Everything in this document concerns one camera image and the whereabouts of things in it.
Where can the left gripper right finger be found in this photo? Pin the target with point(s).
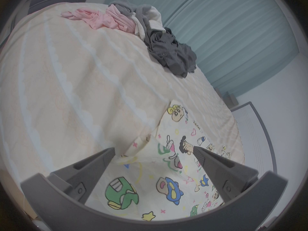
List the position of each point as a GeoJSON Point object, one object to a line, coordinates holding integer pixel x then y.
{"type": "Point", "coordinates": [226, 177]}

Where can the bed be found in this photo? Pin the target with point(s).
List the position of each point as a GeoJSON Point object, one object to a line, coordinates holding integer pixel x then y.
{"type": "Point", "coordinates": [84, 80]}

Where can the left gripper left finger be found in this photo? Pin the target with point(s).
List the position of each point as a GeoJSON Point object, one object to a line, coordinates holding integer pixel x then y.
{"type": "Point", "coordinates": [84, 177]}

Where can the grey and white garment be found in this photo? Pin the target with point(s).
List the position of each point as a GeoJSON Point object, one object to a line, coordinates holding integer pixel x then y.
{"type": "Point", "coordinates": [142, 13]}

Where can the black shirt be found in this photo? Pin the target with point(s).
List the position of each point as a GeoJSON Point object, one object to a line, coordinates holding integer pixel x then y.
{"type": "Point", "coordinates": [168, 52]}

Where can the grey bedside table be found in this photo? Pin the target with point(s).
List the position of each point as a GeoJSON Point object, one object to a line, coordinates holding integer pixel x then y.
{"type": "Point", "coordinates": [228, 99]}

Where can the white printed pyjama top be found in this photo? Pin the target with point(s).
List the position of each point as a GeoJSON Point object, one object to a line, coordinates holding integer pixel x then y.
{"type": "Point", "coordinates": [149, 182]}

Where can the pink garment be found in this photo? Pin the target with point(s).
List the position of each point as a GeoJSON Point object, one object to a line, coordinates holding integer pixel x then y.
{"type": "Point", "coordinates": [103, 20]}

